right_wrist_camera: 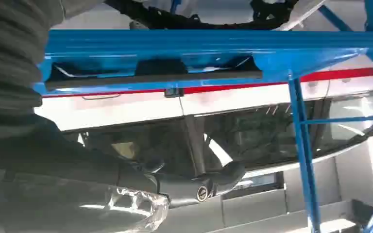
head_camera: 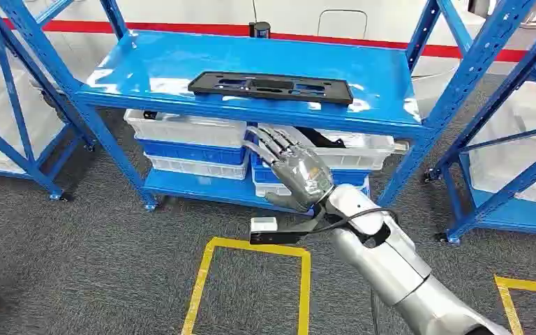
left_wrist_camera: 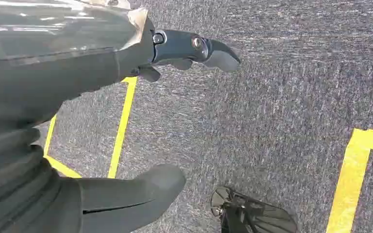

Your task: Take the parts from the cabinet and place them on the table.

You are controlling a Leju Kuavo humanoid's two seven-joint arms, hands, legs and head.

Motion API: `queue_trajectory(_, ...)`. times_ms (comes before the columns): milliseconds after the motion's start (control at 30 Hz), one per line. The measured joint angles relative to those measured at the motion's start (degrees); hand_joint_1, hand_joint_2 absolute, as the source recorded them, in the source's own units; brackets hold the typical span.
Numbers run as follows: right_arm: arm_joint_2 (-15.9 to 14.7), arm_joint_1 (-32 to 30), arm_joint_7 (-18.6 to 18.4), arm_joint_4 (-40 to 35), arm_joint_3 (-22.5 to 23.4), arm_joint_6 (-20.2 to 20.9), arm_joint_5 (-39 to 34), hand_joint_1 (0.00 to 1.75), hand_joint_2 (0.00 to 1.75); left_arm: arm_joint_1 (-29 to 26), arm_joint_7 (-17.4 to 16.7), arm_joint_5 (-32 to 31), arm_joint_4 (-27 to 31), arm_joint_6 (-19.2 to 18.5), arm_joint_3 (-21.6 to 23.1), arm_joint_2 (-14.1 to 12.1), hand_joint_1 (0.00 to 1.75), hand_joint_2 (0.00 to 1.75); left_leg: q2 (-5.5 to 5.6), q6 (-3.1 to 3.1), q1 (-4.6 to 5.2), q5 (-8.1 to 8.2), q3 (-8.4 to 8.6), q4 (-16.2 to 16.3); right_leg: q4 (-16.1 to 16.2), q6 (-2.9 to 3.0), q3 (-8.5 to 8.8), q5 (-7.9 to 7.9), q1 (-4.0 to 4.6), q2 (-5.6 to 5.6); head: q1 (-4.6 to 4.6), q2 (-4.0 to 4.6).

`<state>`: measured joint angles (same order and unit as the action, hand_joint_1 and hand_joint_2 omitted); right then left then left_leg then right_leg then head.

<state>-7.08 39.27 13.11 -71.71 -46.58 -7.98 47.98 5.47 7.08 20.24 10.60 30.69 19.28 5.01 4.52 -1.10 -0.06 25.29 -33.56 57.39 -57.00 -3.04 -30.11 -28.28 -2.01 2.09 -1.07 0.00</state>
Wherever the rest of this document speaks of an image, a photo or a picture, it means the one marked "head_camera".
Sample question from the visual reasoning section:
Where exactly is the long black plastic panel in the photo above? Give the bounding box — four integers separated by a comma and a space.
187, 70, 355, 106

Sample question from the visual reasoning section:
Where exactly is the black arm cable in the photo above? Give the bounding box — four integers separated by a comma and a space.
311, 207, 401, 248

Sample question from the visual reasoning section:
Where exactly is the black part in bin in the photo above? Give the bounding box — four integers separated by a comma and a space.
295, 127, 347, 150

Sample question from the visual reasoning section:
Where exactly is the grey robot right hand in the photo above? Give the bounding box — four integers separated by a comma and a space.
241, 124, 336, 214

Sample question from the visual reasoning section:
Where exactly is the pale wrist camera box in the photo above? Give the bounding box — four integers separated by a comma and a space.
249, 216, 279, 234

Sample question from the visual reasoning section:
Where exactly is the black camera bracket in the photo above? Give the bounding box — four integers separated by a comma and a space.
249, 221, 318, 246

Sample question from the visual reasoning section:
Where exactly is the small black cylinder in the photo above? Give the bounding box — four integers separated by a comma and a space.
248, 21, 271, 39

